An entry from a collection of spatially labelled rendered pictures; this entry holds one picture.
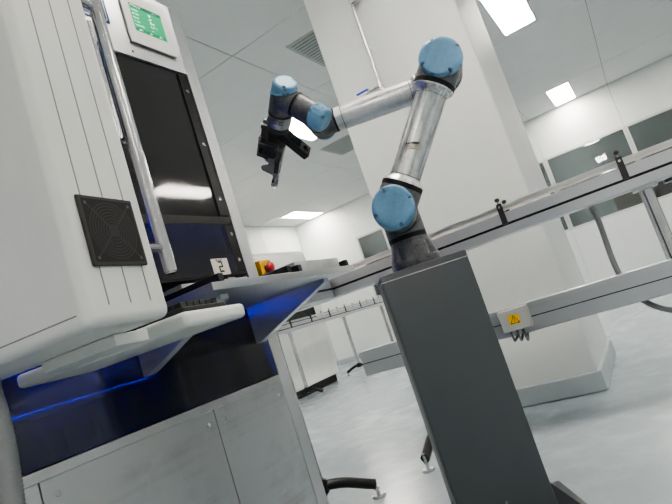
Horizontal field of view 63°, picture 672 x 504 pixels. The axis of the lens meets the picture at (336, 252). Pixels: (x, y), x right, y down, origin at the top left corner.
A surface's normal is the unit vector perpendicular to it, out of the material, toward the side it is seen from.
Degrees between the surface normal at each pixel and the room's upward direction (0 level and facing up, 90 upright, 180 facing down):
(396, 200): 96
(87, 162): 90
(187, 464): 90
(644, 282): 90
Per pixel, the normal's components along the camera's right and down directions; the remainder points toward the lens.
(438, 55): -0.18, -0.19
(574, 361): -0.49, 0.04
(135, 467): 0.82, -0.33
